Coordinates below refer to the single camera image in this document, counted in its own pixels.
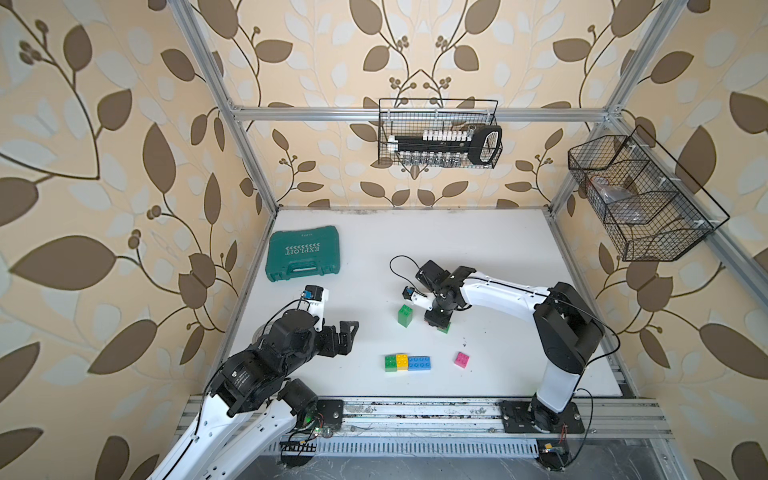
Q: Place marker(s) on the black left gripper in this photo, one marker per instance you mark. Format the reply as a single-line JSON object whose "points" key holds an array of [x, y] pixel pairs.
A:
{"points": [[332, 348]]}

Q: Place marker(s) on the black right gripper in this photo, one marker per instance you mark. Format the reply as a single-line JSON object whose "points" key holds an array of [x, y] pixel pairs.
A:
{"points": [[437, 321]]}

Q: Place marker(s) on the green lego brick front row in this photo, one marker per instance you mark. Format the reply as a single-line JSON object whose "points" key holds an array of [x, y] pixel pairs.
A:
{"points": [[390, 363]]}

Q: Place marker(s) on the yellow lego brick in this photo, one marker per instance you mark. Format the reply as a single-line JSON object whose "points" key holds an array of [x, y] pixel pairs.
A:
{"points": [[402, 362]]}

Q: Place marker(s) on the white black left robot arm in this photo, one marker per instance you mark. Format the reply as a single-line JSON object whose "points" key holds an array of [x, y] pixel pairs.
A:
{"points": [[254, 399]]}

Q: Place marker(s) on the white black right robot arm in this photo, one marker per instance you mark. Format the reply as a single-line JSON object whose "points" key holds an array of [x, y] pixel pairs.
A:
{"points": [[569, 332]]}

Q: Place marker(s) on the pink lego brick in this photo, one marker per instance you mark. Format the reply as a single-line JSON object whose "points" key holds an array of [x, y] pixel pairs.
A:
{"points": [[461, 360]]}

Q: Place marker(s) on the blue lego brick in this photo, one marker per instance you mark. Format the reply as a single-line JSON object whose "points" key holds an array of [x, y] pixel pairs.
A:
{"points": [[419, 363]]}

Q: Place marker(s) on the green plastic tool case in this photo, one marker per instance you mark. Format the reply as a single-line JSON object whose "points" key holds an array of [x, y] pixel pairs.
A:
{"points": [[302, 253]]}

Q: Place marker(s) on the black white socket tool set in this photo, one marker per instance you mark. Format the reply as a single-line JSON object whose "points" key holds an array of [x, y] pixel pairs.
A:
{"points": [[478, 146]]}

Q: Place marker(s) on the plastic bag in basket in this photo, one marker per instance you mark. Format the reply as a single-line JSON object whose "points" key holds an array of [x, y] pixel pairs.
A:
{"points": [[617, 204]]}

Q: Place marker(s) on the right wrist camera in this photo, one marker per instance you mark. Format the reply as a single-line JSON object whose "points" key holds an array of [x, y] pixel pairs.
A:
{"points": [[417, 298]]}

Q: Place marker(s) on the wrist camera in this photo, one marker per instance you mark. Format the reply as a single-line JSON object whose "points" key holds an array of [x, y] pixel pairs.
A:
{"points": [[316, 297], [417, 298]]}

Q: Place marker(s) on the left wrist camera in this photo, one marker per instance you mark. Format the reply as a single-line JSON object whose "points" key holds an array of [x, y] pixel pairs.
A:
{"points": [[316, 297]]}

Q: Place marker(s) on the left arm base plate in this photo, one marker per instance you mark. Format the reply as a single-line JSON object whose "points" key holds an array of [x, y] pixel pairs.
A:
{"points": [[315, 414]]}

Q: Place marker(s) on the aluminium front rail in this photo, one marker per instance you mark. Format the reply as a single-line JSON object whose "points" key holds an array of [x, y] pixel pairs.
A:
{"points": [[454, 417]]}

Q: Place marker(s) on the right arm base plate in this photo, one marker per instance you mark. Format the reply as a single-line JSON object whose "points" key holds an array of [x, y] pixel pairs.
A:
{"points": [[532, 417]]}

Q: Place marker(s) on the black wire basket back wall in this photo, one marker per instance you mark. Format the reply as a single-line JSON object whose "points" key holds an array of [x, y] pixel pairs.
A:
{"points": [[412, 116]]}

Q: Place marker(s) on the black wire basket wall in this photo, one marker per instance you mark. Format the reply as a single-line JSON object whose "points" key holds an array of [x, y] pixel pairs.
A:
{"points": [[412, 116], [679, 211]]}

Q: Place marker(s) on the black wire basket right wall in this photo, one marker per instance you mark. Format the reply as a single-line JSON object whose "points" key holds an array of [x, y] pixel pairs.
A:
{"points": [[679, 211]]}

